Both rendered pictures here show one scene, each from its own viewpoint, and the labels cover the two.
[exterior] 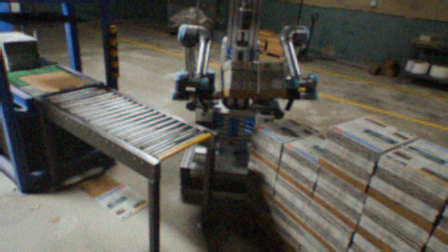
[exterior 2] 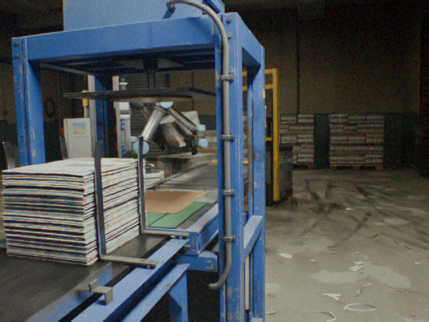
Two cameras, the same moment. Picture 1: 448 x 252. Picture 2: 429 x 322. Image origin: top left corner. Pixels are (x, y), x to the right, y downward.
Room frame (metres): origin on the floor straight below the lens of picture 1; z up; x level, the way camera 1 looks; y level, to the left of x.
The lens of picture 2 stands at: (2.90, 3.29, 1.19)
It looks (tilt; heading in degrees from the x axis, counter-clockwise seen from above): 7 degrees down; 250
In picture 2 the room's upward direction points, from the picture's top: 1 degrees counter-clockwise
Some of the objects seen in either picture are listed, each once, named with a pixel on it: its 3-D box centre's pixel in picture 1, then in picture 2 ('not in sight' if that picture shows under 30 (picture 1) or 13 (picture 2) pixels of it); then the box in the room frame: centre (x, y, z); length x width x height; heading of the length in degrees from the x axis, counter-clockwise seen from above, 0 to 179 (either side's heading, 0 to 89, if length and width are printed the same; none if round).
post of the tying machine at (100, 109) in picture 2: (112, 81); (108, 194); (2.77, 1.08, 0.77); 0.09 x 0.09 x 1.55; 55
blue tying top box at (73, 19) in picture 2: not in sight; (149, 20); (2.59, 1.58, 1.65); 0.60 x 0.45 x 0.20; 145
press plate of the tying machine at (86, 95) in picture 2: (36, 18); (151, 97); (2.59, 1.58, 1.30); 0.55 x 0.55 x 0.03; 55
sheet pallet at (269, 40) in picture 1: (273, 44); not in sight; (8.51, -1.10, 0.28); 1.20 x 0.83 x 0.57; 55
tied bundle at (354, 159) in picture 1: (366, 151); (210, 141); (1.49, -0.77, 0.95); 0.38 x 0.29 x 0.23; 127
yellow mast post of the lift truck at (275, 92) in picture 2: not in sight; (275, 135); (0.47, -1.11, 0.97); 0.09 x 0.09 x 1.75; 36
